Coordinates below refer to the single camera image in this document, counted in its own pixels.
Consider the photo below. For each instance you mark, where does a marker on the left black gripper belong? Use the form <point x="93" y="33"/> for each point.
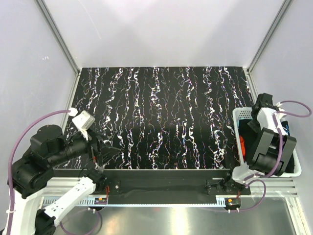
<point x="95" y="148"/>

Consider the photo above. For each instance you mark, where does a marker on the black t shirt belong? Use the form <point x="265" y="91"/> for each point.
<point x="262" y="148"/>

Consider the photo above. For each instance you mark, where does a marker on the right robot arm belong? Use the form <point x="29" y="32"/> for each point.
<point x="232" y="185"/>

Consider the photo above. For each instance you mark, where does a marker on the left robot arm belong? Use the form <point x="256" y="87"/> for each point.
<point x="28" y="177"/>

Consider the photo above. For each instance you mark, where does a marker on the left connector board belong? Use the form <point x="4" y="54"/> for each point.
<point x="100" y="201"/>

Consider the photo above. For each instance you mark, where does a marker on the connector board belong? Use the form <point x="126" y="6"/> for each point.
<point x="100" y="201"/>
<point x="233" y="202"/>

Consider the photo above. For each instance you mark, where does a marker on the black marbled table mat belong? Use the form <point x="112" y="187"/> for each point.
<point x="165" y="117"/>

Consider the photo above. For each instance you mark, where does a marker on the orange t shirt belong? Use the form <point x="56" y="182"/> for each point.
<point x="242" y="144"/>

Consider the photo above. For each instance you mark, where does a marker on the right connector board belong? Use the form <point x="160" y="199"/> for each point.
<point x="233" y="202"/>

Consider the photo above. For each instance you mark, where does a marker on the white plastic laundry basket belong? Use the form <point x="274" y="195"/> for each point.
<point x="264" y="118"/>

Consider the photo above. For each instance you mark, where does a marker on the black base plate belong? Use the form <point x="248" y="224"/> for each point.
<point x="194" y="185"/>

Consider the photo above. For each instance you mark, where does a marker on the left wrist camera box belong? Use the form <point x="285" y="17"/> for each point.
<point x="83" y="122"/>

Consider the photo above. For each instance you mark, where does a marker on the white slotted cable duct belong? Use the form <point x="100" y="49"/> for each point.
<point x="115" y="201"/>

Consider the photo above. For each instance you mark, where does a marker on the left aluminium frame post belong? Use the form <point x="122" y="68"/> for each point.
<point x="57" y="35"/>

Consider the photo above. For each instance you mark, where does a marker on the aluminium frame post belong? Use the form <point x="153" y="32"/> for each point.
<point x="57" y="35"/>
<point x="270" y="33"/>

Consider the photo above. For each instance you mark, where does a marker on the right aluminium frame post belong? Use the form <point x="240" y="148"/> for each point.
<point x="270" y="33"/>

